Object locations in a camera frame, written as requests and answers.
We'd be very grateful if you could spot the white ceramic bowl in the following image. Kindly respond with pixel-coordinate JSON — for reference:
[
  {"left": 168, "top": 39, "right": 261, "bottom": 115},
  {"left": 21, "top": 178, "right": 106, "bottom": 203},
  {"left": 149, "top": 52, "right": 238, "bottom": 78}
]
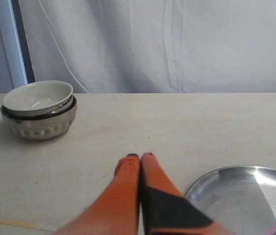
[{"left": 2, "top": 80, "right": 73, "bottom": 117}]

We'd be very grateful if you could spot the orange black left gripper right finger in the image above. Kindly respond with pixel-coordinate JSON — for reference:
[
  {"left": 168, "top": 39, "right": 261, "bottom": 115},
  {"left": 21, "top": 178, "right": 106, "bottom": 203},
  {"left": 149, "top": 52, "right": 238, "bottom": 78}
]
[{"left": 140, "top": 153, "right": 229, "bottom": 235}]

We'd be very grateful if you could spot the round steel plate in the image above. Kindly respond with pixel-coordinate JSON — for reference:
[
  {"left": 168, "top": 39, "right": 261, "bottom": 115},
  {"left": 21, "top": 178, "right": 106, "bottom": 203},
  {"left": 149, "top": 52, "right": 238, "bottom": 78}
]
[{"left": 185, "top": 166, "right": 276, "bottom": 235}]

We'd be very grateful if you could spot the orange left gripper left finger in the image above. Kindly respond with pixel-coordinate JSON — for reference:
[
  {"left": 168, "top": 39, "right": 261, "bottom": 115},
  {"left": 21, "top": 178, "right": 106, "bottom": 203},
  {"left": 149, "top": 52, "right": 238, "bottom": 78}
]
[{"left": 55, "top": 154, "right": 139, "bottom": 235}]

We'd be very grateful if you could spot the white backdrop curtain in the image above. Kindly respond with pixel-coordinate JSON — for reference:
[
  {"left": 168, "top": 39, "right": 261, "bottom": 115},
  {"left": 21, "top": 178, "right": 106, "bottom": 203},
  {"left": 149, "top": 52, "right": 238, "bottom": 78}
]
[{"left": 0, "top": 0, "right": 276, "bottom": 93}]

